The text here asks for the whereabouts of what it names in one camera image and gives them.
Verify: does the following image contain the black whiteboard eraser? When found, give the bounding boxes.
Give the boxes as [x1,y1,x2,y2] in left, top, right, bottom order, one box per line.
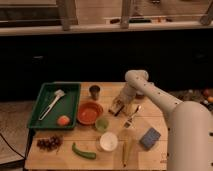
[109,101,124,116]

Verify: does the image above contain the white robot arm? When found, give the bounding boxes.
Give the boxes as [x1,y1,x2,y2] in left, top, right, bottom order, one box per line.
[118,70,213,171]

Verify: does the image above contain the small green cup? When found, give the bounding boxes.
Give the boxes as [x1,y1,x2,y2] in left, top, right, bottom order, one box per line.
[95,117,109,132]

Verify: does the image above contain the orange bowl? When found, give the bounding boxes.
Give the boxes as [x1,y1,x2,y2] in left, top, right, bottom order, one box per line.
[77,102,103,125]

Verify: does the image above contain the white bowl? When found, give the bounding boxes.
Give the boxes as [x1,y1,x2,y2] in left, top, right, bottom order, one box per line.
[99,132,118,152]

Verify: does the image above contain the blue sponge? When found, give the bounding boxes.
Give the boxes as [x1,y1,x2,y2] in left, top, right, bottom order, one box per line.
[140,127,161,150]

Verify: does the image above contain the green plastic tray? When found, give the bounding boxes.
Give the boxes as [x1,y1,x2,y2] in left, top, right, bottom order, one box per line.
[27,82,81,130]

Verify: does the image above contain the green cucumber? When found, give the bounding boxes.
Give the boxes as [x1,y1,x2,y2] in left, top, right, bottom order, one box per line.
[72,142,96,160]

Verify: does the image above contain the orange tomato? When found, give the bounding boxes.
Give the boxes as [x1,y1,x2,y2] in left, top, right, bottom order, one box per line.
[57,115,70,126]

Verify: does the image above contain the white dish brush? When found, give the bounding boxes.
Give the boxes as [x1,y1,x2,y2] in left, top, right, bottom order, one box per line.
[39,89,65,121]

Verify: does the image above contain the bunch of dark grapes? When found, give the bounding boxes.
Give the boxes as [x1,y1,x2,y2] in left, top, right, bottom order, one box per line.
[37,135,63,151]

